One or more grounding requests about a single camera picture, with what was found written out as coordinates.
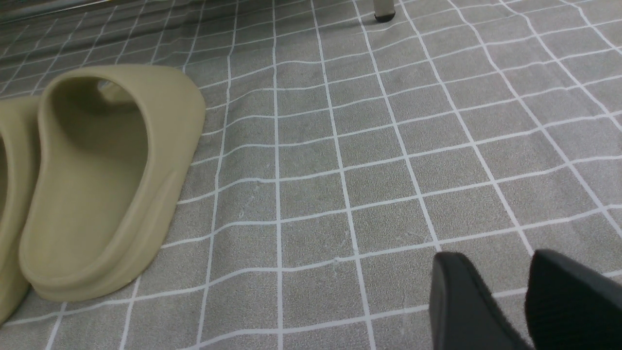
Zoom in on chrome metal shoe rack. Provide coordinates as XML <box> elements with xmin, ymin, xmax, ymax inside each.
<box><xmin>372</xmin><ymin>0</ymin><xmax>396</xmax><ymax>23</ymax></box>

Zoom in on grey checked floor cloth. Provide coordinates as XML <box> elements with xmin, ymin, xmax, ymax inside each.
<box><xmin>1</xmin><ymin>0</ymin><xmax>622</xmax><ymax>350</ymax></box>

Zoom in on right olive foam slipper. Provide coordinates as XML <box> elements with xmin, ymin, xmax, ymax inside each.
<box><xmin>18</xmin><ymin>64</ymin><xmax>207</xmax><ymax>302</ymax></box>

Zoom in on olive foam slipper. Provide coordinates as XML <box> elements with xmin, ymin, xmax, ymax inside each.
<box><xmin>18</xmin><ymin>64</ymin><xmax>207</xmax><ymax>302</ymax></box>
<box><xmin>0</xmin><ymin>96</ymin><xmax>40</xmax><ymax>323</ymax></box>

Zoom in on left olive foam slipper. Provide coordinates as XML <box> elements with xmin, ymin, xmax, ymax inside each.
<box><xmin>0</xmin><ymin>96</ymin><xmax>40</xmax><ymax>323</ymax></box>

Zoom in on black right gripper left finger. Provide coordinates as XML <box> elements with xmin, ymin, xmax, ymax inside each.
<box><xmin>430</xmin><ymin>252</ymin><xmax>532</xmax><ymax>350</ymax></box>

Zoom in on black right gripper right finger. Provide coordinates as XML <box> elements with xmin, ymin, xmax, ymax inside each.
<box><xmin>525</xmin><ymin>249</ymin><xmax>622</xmax><ymax>350</ymax></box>

